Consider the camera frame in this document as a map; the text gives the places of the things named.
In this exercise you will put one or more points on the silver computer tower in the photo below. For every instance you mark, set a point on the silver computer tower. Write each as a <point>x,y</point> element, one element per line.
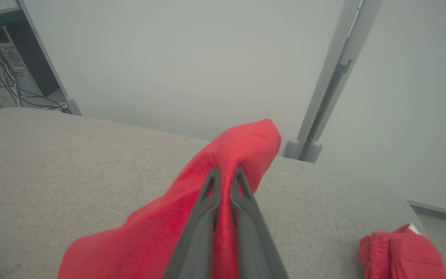
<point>14,58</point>

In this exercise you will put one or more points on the red Bulls 23 jersey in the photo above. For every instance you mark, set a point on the red Bulls 23 jersey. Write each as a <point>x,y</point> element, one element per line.
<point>157,232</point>

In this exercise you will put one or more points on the black computer tower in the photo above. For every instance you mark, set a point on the black computer tower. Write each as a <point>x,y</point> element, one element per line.
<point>33,50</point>

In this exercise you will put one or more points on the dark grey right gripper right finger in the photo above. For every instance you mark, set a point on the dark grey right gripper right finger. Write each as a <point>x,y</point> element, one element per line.
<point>256,240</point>

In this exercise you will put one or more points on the grey partition post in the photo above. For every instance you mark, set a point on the grey partition post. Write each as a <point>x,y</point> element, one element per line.
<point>47,58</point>
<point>329,66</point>
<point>347,77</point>

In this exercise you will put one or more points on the red Bulls 23 shorts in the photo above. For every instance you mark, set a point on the red Bulls 23 shorts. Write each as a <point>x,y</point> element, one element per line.
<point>401,255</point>

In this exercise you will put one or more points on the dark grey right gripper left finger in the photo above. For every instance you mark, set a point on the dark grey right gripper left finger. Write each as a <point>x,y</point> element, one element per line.
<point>198,232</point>

